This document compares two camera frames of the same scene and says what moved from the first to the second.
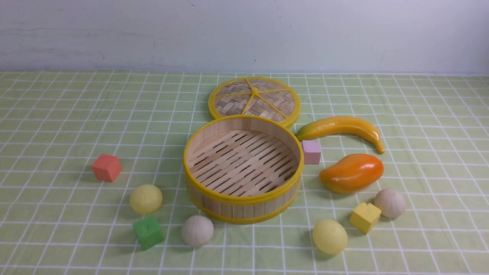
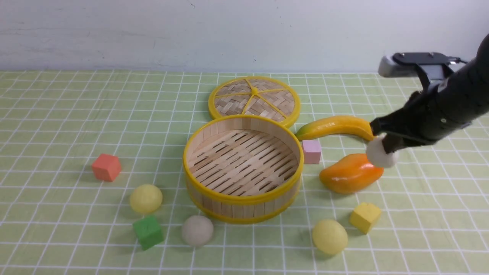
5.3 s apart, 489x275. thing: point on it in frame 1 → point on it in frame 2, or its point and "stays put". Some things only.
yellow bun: [146, 199] stays put
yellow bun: [329, 236] stays put
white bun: [392, 203] → [376, 154]
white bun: [197, 230] stays put
